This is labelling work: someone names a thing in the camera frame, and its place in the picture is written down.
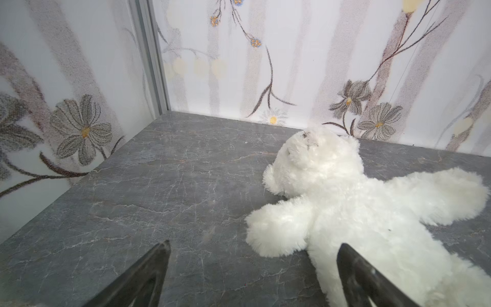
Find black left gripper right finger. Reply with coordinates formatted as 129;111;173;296
336;243;418;307

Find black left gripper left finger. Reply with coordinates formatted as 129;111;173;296
84;240;171;307

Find white plush teddy bear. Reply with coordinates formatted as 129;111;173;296
245;127;490;306

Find aluminium corner post left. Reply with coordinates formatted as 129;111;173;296
129;0;171;118

